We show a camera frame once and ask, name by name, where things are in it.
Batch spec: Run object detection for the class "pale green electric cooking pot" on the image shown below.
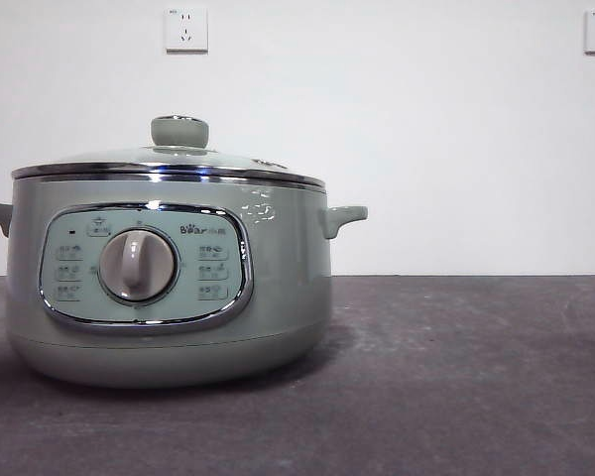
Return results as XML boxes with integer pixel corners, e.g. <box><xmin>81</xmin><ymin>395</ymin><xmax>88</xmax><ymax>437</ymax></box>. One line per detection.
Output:
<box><xmin>0</xmin><ymin>173</ymin><xmax>369</xmax><ymax>389</ymax></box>

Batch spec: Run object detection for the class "glass lid with green knob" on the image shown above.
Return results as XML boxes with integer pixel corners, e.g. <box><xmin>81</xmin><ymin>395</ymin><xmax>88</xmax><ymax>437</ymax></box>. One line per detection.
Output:
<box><xmin>10</xmin><ymin>114</ymin><xmax>327</xmax><ymax>192</ymax></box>

